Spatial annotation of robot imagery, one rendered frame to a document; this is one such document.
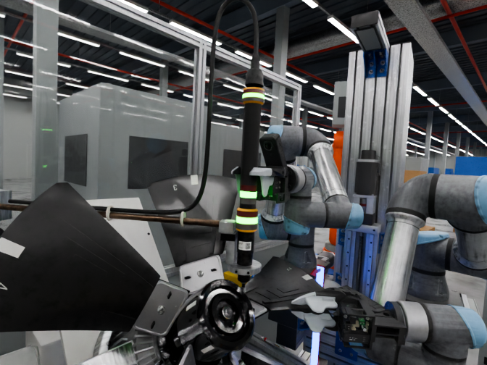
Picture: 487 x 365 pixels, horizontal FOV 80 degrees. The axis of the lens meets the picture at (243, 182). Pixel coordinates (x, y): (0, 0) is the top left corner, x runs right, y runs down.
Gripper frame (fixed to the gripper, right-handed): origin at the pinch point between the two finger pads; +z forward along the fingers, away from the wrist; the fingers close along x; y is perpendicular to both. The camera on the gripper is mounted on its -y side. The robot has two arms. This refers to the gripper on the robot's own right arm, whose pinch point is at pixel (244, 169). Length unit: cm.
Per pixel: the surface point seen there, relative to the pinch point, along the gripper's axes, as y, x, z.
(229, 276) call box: 40, 28, -38
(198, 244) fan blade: 16.6, 9.5, 1.8
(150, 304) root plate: 23.5, 7.2, 16.2
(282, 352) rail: 61, 6, -40
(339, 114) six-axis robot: -84, 81, -383
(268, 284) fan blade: 27.6, -0.4, -13.1
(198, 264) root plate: 20.2, 7.9, 3.2
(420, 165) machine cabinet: -37, -16, -1061
